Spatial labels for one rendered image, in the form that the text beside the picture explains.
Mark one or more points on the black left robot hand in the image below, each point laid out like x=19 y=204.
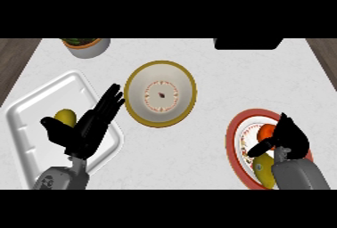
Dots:
x=90 y=127

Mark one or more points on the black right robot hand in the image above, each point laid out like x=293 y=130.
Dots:
x=293 y=136

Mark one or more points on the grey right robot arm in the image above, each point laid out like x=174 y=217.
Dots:
x=297 y=173

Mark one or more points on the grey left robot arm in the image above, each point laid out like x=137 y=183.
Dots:
x=63 y=175

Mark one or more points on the red-rimmed white plate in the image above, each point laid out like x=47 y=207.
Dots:
x=238 y=142

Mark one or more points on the yellow squash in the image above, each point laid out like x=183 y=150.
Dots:
x=263 y=170

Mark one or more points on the yellow-rimmed white bowl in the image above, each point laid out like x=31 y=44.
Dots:
x=160 y=93

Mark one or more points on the yellow-green round fruit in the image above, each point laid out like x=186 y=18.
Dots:
x=66 y=116

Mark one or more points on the orange round fruit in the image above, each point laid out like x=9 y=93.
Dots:
x=264 y=132

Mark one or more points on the white rectangular tray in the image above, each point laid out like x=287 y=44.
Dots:
x=52 y=124

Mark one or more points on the white pot with plant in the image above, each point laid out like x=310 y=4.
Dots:
x=87 y=47

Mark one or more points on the black appliance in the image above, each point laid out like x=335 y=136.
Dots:
x=247 y=43

